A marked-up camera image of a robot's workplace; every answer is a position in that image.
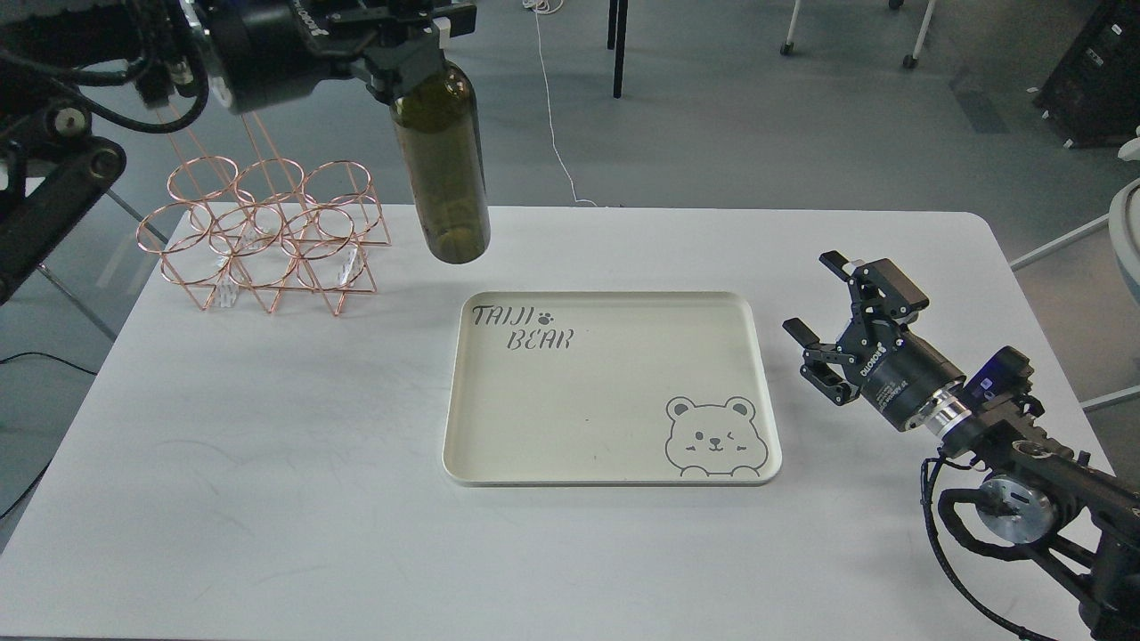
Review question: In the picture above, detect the cream bear serving tray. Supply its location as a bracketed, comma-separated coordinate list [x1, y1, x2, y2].
[443, 291, 783, 486]

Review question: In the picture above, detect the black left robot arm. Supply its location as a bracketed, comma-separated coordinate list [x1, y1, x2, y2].
[3, 1, 490, 300]

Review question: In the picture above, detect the white chair right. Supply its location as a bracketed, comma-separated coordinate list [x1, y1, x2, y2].
[1009, 180, 1137, 413]

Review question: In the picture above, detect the copper wire bottle rack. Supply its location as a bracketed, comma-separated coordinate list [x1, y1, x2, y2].
[135, 114, 392, 316]

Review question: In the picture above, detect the white floor cable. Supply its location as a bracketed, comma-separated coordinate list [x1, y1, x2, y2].
[521, 0, 599, 206]

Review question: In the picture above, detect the dark green wine bottle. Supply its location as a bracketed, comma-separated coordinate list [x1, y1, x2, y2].
[390, 60, 490, 263]

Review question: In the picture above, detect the white rolling chair base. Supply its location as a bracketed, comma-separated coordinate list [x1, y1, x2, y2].
[780, 1, 941, 72]

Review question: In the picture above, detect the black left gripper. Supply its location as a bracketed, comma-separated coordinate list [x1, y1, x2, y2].
[210, 1, 477, 113]

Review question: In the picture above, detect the black equipment case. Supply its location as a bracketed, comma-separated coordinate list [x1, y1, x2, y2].
[1033, 1, 1139, 149]

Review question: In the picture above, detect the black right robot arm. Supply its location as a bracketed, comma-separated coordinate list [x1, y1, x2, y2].
[783, 251, 1139, 640]

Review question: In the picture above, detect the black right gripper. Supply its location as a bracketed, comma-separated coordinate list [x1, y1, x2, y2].
[783, 251, 964, 433]

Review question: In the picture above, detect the black table leg right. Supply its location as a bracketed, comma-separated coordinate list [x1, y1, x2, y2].
[606, 0, 630, 99]

